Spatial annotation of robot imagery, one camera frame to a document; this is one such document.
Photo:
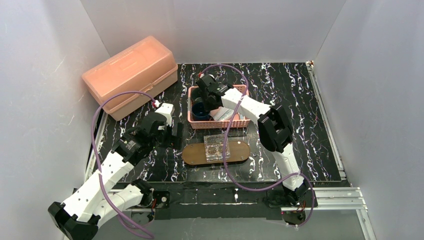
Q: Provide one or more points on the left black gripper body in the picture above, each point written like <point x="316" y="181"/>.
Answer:
<point x="168" y="134"/>

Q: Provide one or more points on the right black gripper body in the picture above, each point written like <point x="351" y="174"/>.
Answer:
<point x="205" y="88"/>

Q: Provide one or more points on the oval wooden tray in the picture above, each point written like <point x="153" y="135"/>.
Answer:
<point x="194" y="154"/>

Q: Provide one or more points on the pink perforated plastic basket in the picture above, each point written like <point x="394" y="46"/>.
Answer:
<point x="240" y="121"/>

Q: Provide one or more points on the dark blue mug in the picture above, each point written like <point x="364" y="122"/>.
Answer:
<point x="199" y="113"/>

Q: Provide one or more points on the clear acrylic holder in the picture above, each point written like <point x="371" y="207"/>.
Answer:
<point x="214" y="145"/>

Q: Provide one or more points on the dark green mug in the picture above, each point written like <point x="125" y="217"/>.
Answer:
<point x="195" y="95"/>

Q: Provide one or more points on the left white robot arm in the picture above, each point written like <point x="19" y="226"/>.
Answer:
<point x="80" y="216"/>

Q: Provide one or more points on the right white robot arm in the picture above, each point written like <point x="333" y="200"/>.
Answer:
<point x="275" y="130"/>

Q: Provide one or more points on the white toothpaste tube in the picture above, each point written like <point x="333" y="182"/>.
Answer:
<point x="221" y="114"/>

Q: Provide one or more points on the pink plastic storage box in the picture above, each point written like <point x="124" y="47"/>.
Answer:
<point x="132" y="77"/>

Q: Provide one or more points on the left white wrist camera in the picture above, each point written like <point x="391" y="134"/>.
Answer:
<point x="167" y="110"/>

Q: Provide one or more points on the aluminium frame rail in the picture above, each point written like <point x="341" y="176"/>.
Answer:
<point x="339" y="198"/>

